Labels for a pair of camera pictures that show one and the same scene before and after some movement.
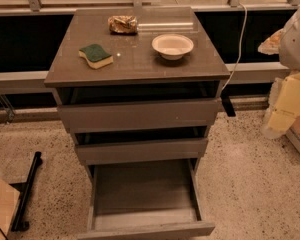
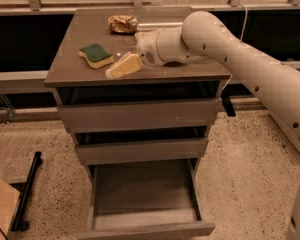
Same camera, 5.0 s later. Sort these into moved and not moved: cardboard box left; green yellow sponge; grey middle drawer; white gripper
Moved: white gripper
Not moved: green yellow sponge; cardboard box left; grey middle drawer
